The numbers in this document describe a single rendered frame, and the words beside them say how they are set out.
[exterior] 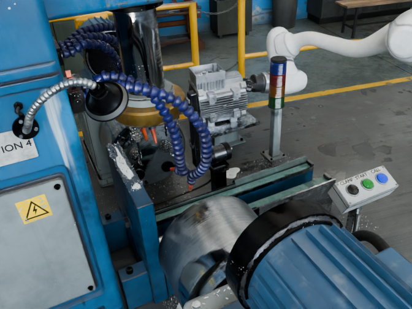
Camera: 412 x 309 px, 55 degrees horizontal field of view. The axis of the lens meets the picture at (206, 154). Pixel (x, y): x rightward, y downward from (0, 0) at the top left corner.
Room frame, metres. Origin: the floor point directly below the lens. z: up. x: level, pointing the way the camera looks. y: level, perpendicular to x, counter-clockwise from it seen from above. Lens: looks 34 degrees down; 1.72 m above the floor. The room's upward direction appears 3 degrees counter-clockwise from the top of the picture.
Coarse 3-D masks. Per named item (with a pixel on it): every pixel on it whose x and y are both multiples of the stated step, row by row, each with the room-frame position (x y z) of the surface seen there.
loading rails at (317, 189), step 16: (304, 160) 1.13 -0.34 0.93; (256, 176) 1.05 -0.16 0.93; (272, 176) 1.06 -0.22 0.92; (288, 176) 1.06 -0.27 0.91; (304, 176) 1.09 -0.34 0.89; (208, 192) 0.98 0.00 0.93; (224, 192) 0.99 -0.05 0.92; (240, 192) 0.99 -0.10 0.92; (256, 192) 1.01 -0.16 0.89; (272, 192) 1.03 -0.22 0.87; (288, 192) 0.97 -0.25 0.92; (304, 192) 0.95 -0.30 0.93; (320, 192) 0.98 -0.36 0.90; (160, 208) 0.92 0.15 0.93; (176, 208) 0.92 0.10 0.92; (256, 208) 0.89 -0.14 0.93; (160, 224) 0.87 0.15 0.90; (160, 240) 0.79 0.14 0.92
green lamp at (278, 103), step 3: (270, 99) 1.34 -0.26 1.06; (273, 99) 1.33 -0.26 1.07; (276, 99) 1.33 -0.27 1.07; (279, 99) 1.33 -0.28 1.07; (282, 99) 1.33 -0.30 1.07; (270, 102) 1.34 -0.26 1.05; (273, 102) 1.33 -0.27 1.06; (276, 102) 1.33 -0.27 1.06; (279, 102) 1.33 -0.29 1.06; (282, 102) 1.33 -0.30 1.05; (270, 105) 1.34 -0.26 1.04; (273, 105) 1.33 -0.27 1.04; (276, 105) 1.33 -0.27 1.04; (279, 105) 1.33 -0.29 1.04; (282, 105) 1.34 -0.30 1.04; (276, 108) 1.33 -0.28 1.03
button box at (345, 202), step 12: (384, 168) 0.86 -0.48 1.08; (348, 180) 0.81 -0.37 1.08; (360, 180) 0.82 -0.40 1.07; (372, 180) 0.82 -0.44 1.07; (336, 192) 0.79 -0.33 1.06; (348, 192) 0.78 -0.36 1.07; (360, 192) 0.78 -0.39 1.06; (372, 192) 0.79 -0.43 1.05; (384, 192) 0.79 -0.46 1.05; (336, 204) 0.78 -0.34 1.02; (348, 204) 0.75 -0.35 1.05; (360, 204) 0.77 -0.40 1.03
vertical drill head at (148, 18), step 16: (128, 16) 0.81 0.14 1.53; (144, 16) 0.81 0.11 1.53; (128, 32) 0.81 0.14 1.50; (144, 32) 0.81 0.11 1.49; (128, 48) 0.81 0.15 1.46; (144, 48) 0.81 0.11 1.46; (160, 48) 0.85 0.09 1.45; (128, 64) 0.81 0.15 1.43; (144, 64) 0.81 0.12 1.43; (160, 64) 0.83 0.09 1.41; (144, 80) 0.81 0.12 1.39; (160, 80) 0.83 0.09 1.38; (144, 96) 0.80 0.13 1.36; (128, 112) 0.77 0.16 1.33; (144, 112) 0.77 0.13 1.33; (176, 112) 0.79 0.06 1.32; (128, 128) 0.86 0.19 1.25
